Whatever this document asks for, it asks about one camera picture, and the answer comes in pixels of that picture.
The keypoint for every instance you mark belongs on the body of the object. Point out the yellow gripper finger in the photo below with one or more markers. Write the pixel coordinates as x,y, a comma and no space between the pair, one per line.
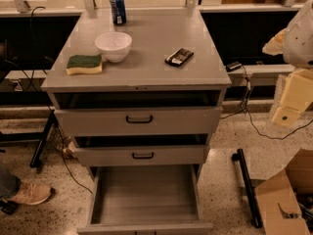
275,46
296,97

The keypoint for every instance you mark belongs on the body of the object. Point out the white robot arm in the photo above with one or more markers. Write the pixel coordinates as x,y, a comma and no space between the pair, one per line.
295,43

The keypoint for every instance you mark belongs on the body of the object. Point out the grey top drawer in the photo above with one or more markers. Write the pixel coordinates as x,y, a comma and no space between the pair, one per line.
122,122

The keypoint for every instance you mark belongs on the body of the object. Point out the grey drawer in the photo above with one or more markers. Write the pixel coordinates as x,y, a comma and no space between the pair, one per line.
122,122
146,200
145,155

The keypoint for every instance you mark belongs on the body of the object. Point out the grey drawer cabinet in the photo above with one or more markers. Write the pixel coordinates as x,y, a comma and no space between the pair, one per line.
143,80

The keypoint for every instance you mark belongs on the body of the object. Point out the grey middle drawer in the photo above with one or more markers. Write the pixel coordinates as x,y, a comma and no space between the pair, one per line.
145,155

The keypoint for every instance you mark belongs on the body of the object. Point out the grey bottom drawer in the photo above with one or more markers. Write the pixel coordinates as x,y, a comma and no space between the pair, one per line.
146,200

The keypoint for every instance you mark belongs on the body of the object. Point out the black power adapter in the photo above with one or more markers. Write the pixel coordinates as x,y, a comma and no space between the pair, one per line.
233,66

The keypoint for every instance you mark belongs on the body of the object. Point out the cardboard box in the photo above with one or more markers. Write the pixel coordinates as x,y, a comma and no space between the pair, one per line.
277,196

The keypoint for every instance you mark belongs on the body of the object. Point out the black metal bar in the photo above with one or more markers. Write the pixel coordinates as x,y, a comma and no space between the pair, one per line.
256,220

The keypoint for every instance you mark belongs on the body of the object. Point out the white bowl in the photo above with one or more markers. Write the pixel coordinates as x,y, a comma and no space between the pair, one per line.
114,46

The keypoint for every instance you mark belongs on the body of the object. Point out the blue soda can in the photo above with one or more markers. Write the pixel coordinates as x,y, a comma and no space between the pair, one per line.
118,12

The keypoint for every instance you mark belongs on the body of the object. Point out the green yellow sponge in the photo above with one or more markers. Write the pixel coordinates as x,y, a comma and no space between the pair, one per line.
84,64

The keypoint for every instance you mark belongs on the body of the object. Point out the black table leg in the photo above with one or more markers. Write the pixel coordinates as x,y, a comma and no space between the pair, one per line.
39,137

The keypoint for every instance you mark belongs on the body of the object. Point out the tan shoe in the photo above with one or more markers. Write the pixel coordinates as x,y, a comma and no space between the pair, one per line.
31,194

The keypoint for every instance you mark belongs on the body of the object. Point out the blue jeans leg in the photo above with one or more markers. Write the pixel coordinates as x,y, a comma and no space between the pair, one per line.
9,183

